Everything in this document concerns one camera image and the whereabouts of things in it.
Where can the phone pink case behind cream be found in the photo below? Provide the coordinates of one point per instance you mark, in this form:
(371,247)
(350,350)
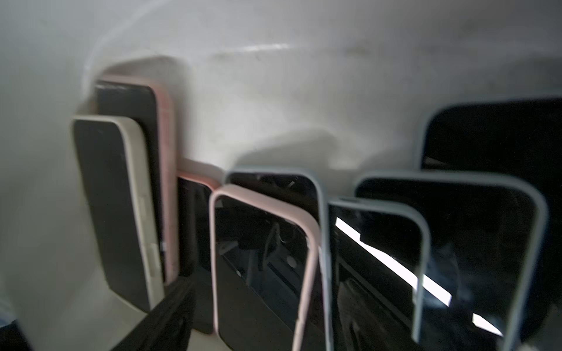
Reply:
(150,105)

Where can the phone pale blue case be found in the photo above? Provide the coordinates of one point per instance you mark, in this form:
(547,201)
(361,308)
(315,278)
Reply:
(379,251)

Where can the phone white case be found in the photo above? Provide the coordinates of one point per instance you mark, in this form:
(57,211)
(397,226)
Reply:
(303,190)

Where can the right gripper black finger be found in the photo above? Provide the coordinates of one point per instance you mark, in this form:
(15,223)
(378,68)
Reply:
(168,326)

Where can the phone pink case in basin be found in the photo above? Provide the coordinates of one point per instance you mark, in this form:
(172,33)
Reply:
(264,257)

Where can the phone dark lying in basin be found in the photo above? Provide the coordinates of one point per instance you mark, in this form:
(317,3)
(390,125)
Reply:
(194,192)

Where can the phone blue case rear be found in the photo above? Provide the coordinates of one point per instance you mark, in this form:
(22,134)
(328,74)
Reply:
(522,138)

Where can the phone cream case in basin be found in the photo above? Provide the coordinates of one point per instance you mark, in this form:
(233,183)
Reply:
(115,176)

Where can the phone light blue case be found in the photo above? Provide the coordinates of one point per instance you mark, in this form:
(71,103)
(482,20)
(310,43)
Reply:
(486,234)

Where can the white storage basin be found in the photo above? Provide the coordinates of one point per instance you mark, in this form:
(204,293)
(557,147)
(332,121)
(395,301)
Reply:
(335,87)

